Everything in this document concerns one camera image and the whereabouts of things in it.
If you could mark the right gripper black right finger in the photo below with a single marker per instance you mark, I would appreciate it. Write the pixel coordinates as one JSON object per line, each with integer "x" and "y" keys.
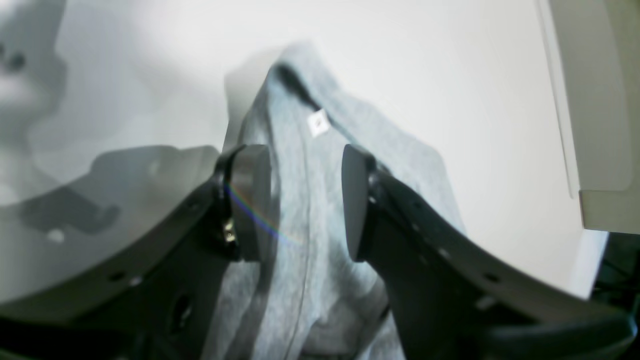
{"x": 451, "y": 299}

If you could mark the grey T-shirt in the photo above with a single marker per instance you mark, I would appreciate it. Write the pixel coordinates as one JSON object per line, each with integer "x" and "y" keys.
{"x": 309, "y": 300}

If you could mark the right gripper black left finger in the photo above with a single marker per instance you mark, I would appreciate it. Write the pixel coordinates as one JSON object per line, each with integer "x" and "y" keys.
{"x": 126, "y": 261}

